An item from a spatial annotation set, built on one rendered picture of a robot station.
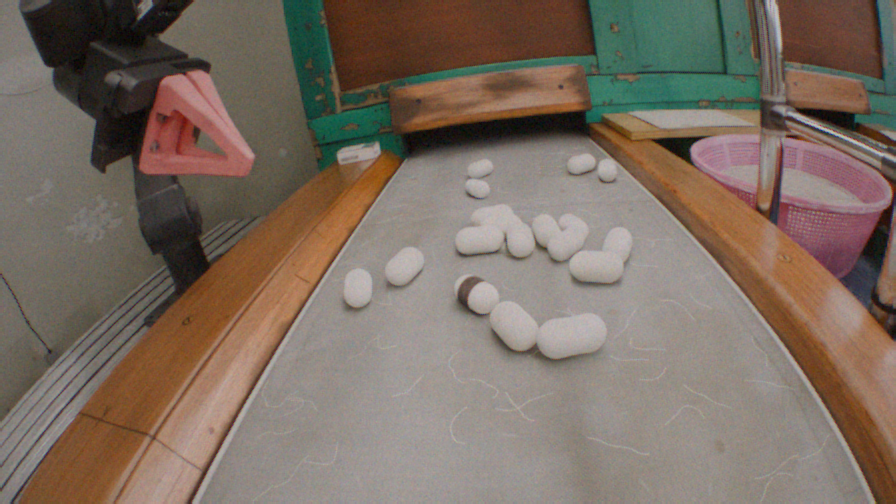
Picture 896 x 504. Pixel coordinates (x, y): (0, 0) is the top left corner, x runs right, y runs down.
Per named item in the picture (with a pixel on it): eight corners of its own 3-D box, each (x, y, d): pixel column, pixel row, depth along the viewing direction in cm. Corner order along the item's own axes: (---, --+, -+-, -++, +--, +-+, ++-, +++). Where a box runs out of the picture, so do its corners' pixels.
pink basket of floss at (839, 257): (875, 331, 20) (905, 233, 16) (651, 253, 40) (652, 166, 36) (871, 227, 33) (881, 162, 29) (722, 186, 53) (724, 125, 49)
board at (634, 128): (631, 140, 48) (631, 131, 48) (601, 121, 62) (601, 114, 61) (810, 135, 43) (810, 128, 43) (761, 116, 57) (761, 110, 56)
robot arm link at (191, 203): (192, 196, 46) (194, 189, 51) (136, 220, 43) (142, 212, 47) (208, 239, 49) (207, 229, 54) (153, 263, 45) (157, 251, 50)
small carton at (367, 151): (339, 165, 62) (336, 153, 61) (346, 159, 65) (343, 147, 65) (375, 158, 61) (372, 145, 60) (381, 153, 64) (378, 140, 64)
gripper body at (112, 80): (218, 64, 25) (158, 36, 24) (122, 82, 16) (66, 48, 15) (193, 139, 28) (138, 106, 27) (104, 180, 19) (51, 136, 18)
